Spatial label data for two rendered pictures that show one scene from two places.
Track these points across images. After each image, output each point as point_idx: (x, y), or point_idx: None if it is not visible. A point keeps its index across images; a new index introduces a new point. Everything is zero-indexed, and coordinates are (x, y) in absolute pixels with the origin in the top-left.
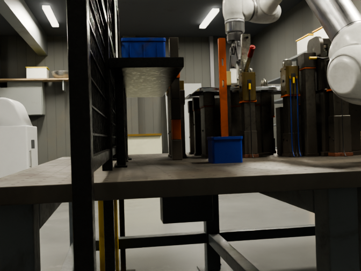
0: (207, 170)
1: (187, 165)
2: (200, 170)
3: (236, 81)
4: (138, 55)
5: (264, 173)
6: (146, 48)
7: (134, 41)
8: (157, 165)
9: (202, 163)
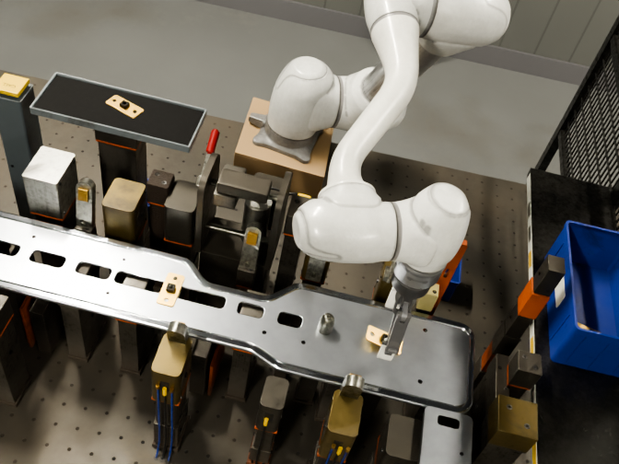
0: (476, 217)
1: (483, 269)
2: (483, 216)
3: (378, 353)
4: (597, 248)
5: (446, 174)
6: (589, 238)
7: (613, 236)
8: (514, 299)
9: (459, 292)
